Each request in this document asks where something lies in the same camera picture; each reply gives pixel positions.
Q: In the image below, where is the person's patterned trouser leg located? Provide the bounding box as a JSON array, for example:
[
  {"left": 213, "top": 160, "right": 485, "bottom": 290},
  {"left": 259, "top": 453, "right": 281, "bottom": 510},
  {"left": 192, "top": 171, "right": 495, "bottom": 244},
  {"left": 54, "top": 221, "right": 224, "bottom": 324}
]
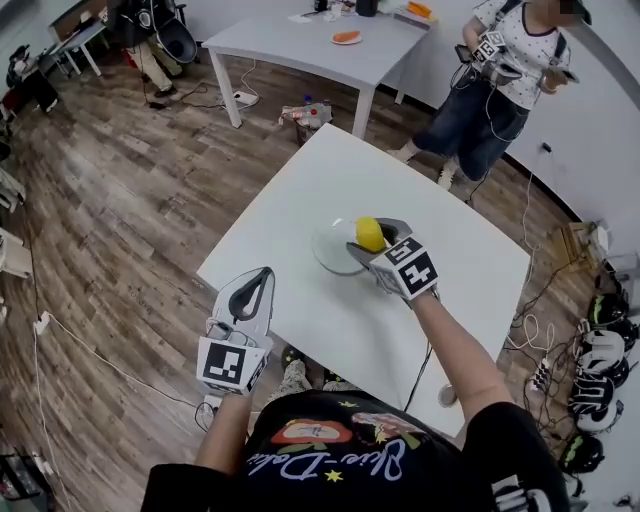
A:
[{"left": 268, "top": 358, "right": 314, "bottom": 404}]

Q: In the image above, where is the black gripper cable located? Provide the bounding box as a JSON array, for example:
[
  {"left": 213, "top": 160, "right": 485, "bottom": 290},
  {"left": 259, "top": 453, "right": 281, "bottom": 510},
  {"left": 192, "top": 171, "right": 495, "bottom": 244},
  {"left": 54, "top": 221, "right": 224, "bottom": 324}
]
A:
[{"left": 402, "top": 342, "right": 434, "bottom": 413}]

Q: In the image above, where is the person's right forearm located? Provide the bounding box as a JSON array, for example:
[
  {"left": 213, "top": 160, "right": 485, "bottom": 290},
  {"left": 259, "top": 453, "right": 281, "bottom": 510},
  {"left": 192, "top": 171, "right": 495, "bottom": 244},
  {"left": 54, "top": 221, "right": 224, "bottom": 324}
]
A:
[{"left": 409, "top": 287, "right": 517, "bottom": 437}]

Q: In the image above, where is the white table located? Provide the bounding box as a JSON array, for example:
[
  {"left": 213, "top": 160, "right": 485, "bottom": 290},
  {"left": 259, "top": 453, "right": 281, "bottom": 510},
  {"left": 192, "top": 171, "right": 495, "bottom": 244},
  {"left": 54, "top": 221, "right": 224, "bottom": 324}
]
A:
[{"left": 200, "top": 8, "right": 440, "bottom": 142}]

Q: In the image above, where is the white desk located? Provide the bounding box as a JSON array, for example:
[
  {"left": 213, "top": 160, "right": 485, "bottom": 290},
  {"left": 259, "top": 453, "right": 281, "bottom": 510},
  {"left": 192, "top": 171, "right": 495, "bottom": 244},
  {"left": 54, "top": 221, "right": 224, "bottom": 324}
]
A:
[{"left": 46, "top": 0, "right": 110, "bottom": 78}]

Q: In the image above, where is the pile of black white helmets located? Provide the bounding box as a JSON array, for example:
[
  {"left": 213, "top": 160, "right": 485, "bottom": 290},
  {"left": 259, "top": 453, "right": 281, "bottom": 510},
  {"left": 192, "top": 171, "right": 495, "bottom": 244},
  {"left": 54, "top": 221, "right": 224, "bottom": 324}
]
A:
[{"left": 558, "top": 292, "right": 640, "bottom": 477}]

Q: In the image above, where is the person's left forearm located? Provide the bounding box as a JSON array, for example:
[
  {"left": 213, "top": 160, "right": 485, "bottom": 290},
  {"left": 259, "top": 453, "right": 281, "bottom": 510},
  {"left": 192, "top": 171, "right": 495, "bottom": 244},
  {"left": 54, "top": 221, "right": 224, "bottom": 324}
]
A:
[{"left": 193, "top": 391, "right": 254, "bottom": 476}]

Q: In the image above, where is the grey shell chair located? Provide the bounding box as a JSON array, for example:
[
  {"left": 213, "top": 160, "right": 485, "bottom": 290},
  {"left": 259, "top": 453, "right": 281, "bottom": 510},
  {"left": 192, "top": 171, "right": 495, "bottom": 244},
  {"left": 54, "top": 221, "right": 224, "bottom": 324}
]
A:
[{"left": 153, "top": 13, "right": 200, "bottom": 65}]

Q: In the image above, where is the white wall cable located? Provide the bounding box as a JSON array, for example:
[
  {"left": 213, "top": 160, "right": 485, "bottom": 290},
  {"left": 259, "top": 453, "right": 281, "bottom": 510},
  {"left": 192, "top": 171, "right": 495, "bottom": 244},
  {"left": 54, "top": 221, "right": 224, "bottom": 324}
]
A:
[{"left": 519, "top": 142, "right": 553, "bottom": 261}]

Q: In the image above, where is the bin with plastic bottles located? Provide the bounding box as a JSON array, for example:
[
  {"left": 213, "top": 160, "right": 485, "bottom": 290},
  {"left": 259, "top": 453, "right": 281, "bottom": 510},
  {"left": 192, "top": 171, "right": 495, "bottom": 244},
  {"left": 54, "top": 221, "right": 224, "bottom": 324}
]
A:
[{"left": 278, "top": 101, "right": 335, "bottom": 147}]

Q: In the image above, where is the wooden crate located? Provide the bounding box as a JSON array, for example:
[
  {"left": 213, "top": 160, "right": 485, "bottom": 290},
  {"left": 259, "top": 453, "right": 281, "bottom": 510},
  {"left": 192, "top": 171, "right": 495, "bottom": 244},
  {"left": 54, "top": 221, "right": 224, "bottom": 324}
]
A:
[{"left": 558, "top": 221, "right": 610, "bottom": 275}]

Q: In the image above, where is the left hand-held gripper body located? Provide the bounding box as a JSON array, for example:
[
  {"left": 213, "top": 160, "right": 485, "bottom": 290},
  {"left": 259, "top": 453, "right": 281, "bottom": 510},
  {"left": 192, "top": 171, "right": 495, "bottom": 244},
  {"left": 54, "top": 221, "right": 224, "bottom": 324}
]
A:
[{"left": 196, "top": 319, "right": 275, "bottom": 398}]

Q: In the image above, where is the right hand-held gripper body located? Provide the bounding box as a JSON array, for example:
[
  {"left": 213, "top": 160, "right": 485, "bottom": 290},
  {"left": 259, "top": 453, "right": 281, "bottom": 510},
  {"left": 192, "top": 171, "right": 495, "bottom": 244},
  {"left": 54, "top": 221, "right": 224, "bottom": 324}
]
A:
[{"left": 368, "top": 230, "right": 440, "bottom": 302}]

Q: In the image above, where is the person's black printed t-shirt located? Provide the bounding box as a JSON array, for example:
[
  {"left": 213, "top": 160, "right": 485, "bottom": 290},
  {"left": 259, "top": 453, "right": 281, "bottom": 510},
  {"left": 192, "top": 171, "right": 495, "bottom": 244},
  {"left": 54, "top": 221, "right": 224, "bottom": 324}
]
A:
[{"left": 141, "top": 388, "right": 572, "bottom": 512}]

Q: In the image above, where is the long white cable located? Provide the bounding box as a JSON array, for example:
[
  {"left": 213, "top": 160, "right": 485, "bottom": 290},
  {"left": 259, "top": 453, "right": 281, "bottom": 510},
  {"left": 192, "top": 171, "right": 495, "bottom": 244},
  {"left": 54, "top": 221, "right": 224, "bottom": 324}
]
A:
[{"left": 30, "top": 314, "right": 201, "bottom": 506}]

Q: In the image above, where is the yellow corn cob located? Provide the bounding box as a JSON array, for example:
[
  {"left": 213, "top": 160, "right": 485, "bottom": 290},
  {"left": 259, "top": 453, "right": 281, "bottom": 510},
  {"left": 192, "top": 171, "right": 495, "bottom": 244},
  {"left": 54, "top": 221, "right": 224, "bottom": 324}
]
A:
[{"left": 355, "top": 215, "right": 387, "bottom": 252}]

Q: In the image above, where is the white coiled cable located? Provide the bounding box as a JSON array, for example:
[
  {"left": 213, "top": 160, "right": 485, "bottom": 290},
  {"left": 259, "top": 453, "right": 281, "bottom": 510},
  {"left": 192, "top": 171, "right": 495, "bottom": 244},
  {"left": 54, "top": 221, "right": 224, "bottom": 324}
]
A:
[{"left": 503, "top": 313, "right": 557, "bottom": 352}]

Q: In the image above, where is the clear glass plate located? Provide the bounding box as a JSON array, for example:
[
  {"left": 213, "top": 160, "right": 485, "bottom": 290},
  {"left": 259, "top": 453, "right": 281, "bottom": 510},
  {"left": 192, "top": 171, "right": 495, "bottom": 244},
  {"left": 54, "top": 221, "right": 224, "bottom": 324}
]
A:
[{"left": 310, "top": 216, "right": 372, "bottom": 277}]

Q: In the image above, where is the orange item on tray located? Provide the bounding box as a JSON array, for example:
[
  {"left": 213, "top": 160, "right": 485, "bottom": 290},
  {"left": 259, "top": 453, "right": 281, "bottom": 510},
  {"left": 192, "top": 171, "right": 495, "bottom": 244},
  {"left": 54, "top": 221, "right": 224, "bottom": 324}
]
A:
[{"left": 392, "top": 1, "right": 439, "bottom": 31}]

